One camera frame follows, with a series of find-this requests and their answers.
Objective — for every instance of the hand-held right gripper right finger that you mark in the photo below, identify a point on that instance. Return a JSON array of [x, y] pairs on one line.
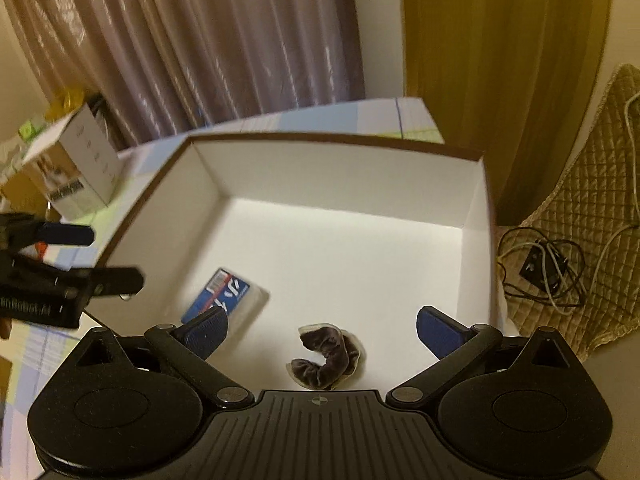
[[436, 332]]

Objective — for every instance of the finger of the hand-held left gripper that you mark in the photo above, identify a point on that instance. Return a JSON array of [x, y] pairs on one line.
[[65, 234], [117, 280]]

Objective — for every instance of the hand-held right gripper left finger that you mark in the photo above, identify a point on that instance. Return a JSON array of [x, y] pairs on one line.
[[207, 334]]

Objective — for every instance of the brown cardboard box white inside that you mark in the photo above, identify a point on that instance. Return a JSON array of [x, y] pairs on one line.
[[325, 240]]

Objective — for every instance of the blue card packet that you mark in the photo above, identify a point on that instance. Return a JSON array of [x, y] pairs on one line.
[[235, 292]]

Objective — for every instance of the white printed carton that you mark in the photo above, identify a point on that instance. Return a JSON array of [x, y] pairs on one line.
[[85, 160]]

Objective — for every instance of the small black device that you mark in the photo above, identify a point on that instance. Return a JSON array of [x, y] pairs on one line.
[[539, 265]]

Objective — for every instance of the yellow bag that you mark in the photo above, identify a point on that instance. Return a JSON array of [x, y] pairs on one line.
[[72, 100]]

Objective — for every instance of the quilted beige cushion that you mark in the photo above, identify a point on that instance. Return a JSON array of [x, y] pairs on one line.
[[600, 185]]

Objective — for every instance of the plaid cloth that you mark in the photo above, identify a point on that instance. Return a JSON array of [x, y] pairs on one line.
[[350, 120]]

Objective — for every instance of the grey-brown curtain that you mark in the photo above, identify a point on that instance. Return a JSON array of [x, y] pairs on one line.
[[200, 35]]

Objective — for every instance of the yellow curtain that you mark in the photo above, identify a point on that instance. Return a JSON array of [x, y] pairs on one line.
[[500, 60]]

